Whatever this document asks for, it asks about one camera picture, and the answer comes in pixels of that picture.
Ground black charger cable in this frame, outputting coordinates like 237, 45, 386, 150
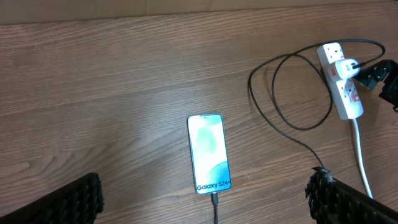
210, 38, 386, 224

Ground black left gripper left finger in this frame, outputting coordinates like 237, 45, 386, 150
1, 172, 104, 224

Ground blue screen smartphone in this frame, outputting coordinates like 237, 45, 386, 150
187, 114, 232, 195

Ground brown cardboard backdrop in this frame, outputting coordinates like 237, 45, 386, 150
1, 0, 397, 25

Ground white power strip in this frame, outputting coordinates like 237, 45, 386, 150
317, 42, 364, 120

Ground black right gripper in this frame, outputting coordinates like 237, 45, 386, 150
354, 60, 397, 112

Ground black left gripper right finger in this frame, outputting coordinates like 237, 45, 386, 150
305, 167, 397, 224

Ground white charger plug adapter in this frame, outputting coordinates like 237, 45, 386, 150
326, 58, 360, 82

